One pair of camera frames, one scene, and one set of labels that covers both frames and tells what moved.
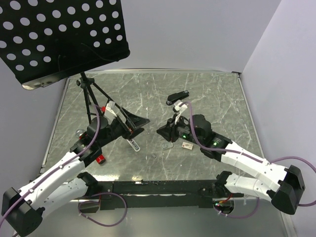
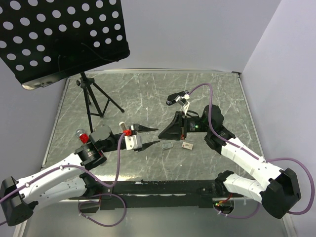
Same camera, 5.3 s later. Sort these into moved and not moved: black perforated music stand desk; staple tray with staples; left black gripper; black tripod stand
Moved: left black gripper
Not moved: black perforated music stand desk; staple tray with staples; black tripod stand
